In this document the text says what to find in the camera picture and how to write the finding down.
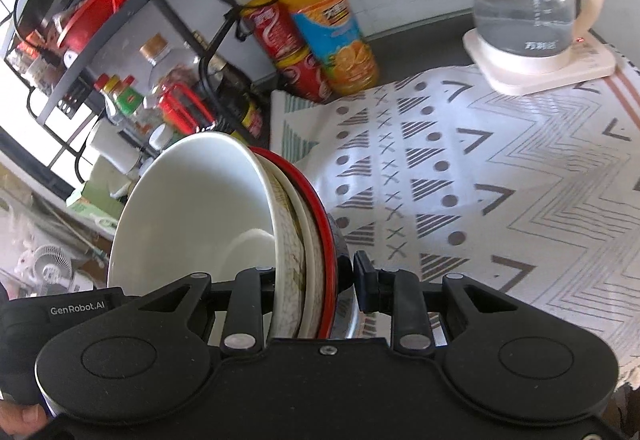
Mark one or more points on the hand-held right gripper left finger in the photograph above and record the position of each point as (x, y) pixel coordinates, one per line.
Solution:
(260, 292)

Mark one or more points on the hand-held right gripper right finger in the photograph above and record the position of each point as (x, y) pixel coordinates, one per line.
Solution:
(366, 285)

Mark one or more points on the patterned cream bowl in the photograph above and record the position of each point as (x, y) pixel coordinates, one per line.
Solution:
(290, 270)

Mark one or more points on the red and black bowl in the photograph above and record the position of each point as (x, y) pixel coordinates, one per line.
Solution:
(328, 270)

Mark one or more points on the plain cream bowl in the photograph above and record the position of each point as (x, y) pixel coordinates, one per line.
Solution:
(312, 290)

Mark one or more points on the large white bowl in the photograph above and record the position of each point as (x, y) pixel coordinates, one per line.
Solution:
(200, 200)

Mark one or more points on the person's left hand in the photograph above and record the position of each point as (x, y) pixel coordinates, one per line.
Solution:
(22, 422)

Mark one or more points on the small white fan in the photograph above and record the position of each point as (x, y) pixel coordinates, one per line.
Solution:
(47, 267)

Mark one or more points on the green carton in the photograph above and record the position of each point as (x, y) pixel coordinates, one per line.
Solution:
(95, 205)

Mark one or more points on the patterned white tablecloth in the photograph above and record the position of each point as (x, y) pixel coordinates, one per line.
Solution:
(500, 180)

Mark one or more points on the dark soy sauce bottle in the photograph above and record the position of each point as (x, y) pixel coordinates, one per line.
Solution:
(235, 95)

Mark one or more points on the glass jar red clip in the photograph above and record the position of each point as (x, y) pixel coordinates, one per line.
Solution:
(192, 102)

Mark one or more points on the white cup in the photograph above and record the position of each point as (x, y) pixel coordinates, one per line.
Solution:
(112, 145)

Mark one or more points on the small red-capped bottle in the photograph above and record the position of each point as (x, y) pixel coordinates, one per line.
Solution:
(103, 87)
(132, 100)

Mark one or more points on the red cola can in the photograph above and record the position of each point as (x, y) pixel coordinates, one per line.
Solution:
(290, 50)

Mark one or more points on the small yellow-capped bottle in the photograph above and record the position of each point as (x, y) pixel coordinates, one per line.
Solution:
(116, 92)

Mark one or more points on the glass bottle cork stopper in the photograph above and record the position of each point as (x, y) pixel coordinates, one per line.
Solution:
(165, 65)

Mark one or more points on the orange juice bottle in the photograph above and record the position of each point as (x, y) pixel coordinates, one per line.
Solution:
(320, 20)

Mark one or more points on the cream kettle base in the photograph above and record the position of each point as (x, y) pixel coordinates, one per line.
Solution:
(565, 70)

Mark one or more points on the black metal rack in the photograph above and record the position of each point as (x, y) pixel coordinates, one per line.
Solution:
(165, 5)

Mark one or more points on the red plastic container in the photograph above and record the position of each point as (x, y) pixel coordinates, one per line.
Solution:
(92, 15)

